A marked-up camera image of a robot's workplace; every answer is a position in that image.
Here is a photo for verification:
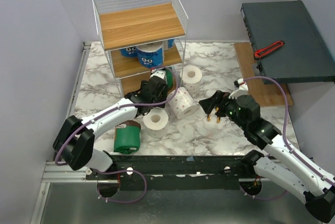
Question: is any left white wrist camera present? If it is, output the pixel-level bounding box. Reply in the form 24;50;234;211
150;68;167;82

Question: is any black metal base rail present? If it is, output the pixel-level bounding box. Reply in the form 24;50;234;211
86;155;262;195

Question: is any white wire wooden shelf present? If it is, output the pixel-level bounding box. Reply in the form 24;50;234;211
92;0;188;95

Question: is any blue cartoon-face paper roll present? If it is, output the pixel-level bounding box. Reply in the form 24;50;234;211
119;46;137;58

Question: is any red black utility knife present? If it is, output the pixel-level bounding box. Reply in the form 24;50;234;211
253;40;285;60

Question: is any wooden board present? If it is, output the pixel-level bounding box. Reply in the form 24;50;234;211
233;42;285;107

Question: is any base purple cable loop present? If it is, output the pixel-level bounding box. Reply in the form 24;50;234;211
238;179;288;201
96;169;148;204

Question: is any brown paper roll green base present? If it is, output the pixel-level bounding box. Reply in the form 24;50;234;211
163;67;174;90

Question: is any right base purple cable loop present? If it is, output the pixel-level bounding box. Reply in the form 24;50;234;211
238;179;288;201

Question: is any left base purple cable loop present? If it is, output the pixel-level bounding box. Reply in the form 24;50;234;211
96;169;148;204

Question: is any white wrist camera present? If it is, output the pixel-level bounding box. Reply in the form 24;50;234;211
229;79;249;99
150;68;167;82

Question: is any aluminium frame rail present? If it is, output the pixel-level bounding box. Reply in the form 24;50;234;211
41;41;92;183

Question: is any blue-bottom paper roll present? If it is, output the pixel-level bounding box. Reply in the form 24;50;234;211
136;42;164;69

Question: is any pink dotted paper roll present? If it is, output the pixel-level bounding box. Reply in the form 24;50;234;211
168;87;198;119

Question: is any dark grey flat metal box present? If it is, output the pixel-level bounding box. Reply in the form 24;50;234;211
240;0;334;84

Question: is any green wrapped brown paper roll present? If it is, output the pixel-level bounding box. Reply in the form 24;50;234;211
114;120;141;154

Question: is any plain white bottom paper roll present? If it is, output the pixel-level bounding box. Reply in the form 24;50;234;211
180;65;203;93

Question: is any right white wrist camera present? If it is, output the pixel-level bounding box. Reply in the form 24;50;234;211
229;79;249;99

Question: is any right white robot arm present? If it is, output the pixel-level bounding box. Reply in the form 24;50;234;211
199;91;334;223

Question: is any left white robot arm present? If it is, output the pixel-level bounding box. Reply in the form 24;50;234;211
53;70;169;180

